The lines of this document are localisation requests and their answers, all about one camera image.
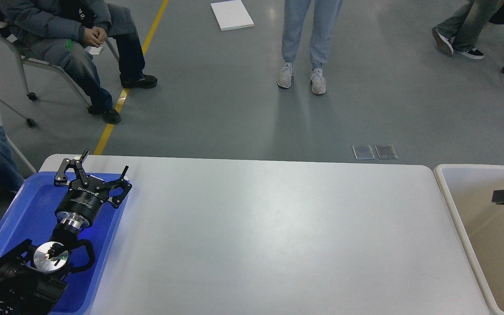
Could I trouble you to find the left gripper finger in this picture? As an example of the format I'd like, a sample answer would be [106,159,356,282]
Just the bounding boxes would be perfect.
[99,165,132,209]
[54,149,90,188]

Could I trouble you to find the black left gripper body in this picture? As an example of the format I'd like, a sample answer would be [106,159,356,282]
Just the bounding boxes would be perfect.
[55,175,121,229]

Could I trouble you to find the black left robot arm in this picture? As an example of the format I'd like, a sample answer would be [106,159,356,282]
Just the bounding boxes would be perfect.
[0,151,132,315]

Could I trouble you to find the beige plastic bin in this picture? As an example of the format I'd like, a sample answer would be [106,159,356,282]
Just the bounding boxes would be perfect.
[434,164,504,315]

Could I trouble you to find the blue plastic tray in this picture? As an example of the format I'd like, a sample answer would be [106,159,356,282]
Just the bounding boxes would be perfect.
[0,171,125,315]

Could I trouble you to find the right clear floor plate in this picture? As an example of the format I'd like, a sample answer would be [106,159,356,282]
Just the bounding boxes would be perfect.
[375,145,398,160]

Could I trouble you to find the clear floor plate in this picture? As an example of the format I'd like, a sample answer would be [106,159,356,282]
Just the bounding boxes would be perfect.
[352,145,375,160]
[375,145,398,160]

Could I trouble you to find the seated person grey jacket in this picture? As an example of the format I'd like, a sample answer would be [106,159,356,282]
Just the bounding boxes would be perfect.
[0,0,158,124]

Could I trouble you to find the left clear floor plate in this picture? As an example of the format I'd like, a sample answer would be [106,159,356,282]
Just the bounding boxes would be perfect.
[352,145,375,160]

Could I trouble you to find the white rolling chair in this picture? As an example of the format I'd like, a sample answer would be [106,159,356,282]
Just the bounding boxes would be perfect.
[0,17,121,128]

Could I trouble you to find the person green trousers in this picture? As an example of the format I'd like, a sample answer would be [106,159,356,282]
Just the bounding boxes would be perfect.
[432,0,502,60]

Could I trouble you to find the white flat board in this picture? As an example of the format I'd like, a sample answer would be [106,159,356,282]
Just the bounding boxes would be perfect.
[210,0,254,31]

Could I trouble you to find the standing person light jeans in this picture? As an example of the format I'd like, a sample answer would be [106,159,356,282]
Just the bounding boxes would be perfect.
[277,0,343,95]

